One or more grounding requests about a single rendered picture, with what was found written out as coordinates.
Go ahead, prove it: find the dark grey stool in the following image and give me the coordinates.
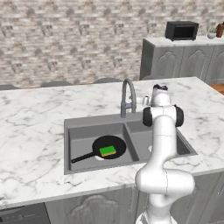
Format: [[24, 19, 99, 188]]
[[39, 80, 74, 88], [0, 84, 19, 91], [92, 77, 124, 85]]

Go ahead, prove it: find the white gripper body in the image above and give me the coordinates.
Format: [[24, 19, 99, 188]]
[[136, 94, 152, 107]]

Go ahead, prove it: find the grey cupboard run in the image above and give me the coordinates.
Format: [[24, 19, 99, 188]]
[[139, 35, 224, 86]]

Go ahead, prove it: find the grey arched tap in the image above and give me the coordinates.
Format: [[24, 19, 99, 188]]
[[120, 78, 137, 119]]

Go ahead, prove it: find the green and yellow sponge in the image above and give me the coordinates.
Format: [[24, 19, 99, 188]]
[[99, 144, 117, 158]]

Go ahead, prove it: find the black microwave oven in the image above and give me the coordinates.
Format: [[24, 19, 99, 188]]
[[164, 20, 200, 42]]

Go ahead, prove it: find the plant in white pot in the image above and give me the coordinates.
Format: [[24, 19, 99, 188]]
[[206, 26, 218, 40]]

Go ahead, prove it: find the grey double sink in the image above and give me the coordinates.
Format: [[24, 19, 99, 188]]
[[63, 111, 199, 176]]

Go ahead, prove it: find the black frying pan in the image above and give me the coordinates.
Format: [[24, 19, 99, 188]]
[[70, 135, 128, 165]]

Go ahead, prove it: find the black dishwasher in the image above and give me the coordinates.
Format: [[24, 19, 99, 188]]
[[0, 202, 53, 224]]

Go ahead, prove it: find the grey cupboard door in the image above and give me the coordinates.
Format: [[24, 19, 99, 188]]
[[170, 171, 224, 224], [45, 186, 138, 224]]

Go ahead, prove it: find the brown knife block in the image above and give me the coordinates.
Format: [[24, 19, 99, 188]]
[[215, 22, 224, 39]]

